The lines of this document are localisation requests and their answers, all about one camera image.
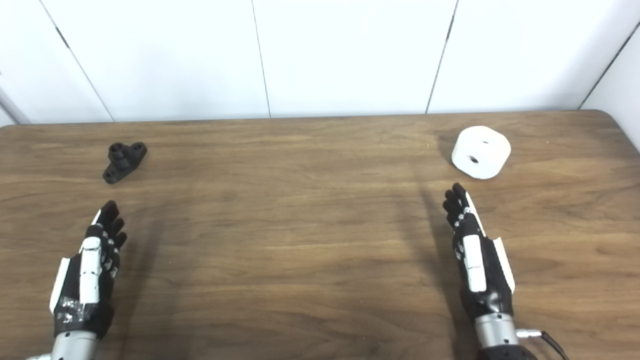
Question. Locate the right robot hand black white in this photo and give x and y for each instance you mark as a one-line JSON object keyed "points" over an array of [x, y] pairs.
{"points": [[475, 265]]}

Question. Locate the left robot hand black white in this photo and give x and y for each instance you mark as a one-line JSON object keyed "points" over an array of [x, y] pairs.
{"points": [[90, 280]]}

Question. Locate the round white piece with holes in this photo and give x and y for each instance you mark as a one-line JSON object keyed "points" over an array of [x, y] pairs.
{"points": [[487, 145]]}

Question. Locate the black flanged holder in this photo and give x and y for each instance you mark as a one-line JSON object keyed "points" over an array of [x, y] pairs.
{"points": [[122, 162]]}

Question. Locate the grey wall corner post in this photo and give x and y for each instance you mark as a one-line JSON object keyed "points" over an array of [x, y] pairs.
{"points": [[12, 110]]}

